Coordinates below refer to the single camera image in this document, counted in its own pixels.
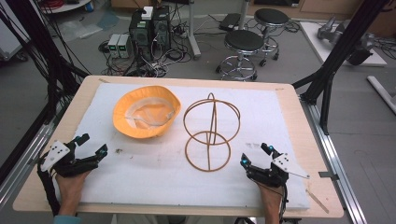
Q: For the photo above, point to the wooden table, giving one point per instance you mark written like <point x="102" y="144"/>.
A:
<point x="311" y="130"/>

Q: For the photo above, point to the grey metal bracket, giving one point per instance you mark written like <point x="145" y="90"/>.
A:
<point x="327" y="175"/>

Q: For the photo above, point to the round white table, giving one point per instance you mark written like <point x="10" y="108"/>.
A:
<point x="62" y="5"/>

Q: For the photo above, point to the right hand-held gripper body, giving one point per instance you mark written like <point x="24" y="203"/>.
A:
<point x="274" y="172"/>

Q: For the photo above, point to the grey power supply unit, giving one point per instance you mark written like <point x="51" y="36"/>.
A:
<point x="113" y="45"/>
<point x="124" y="46"/>

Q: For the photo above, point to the thin wooden stick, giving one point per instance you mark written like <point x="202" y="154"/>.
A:
<point x="317" y="200"/>

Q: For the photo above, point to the black computer tower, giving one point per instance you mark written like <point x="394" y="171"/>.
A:
<point x="140" y="34"/>
<point x="161" y="28"/>

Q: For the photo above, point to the grey metal stand post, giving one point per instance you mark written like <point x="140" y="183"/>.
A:
<point x="193" y="31"/>

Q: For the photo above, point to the white box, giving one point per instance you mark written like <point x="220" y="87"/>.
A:
<point x="147" y="13"/>

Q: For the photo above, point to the clear plastic sheet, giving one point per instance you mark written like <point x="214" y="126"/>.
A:
<point x="84" y="26"/>

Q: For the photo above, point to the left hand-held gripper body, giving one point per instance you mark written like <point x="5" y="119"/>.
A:
<point x="63" y="163"/>

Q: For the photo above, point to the person's right hand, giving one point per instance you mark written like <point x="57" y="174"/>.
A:
<point x="271" y="197"/>

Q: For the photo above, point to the aluminium rail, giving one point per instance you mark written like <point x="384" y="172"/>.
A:
<point x="336" y="161"/>
<point x="28" y="155"/>

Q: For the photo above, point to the orange bucket hat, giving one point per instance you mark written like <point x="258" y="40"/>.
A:
<point x="146" y="113"/>

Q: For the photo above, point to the black metal frame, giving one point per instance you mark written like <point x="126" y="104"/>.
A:
<point x="339" y="53"/>

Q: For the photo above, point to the grey robot part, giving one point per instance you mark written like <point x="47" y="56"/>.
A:
<point x="339" y="32"/>

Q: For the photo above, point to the black flat case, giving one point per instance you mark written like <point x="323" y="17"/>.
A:
<point x="230" y="21"/>

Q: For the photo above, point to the white foam mat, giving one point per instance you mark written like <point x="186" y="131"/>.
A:
<point x="155" y="174"/>

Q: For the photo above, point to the white tube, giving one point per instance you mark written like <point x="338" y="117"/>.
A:
<point x="381" y="93"/>

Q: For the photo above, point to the person's left hand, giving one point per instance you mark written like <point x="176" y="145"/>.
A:
<point x="71" y="189"/>

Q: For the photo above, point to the white floor board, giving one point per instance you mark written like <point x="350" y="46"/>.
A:
<point x="320" y="46"/>

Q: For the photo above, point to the black round stool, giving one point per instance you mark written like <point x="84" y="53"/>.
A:
<point x="271" y="17"/>
<point x="243" y="42"/>

